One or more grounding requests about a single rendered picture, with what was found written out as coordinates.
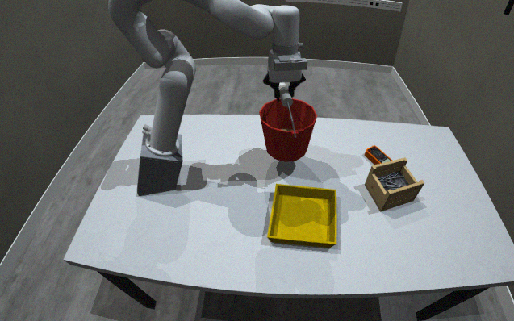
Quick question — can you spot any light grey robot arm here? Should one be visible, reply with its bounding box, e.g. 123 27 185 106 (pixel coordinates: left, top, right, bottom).
108 0 307 156

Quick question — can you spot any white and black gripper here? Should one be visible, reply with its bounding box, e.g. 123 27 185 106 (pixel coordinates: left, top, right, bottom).
263 49 306 102

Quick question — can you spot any brown wooden crate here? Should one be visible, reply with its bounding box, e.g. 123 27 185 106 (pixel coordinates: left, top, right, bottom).
365 157 424 212

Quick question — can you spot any yellow rectangular tray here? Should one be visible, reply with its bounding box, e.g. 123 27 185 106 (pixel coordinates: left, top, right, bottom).
267 184 336 248

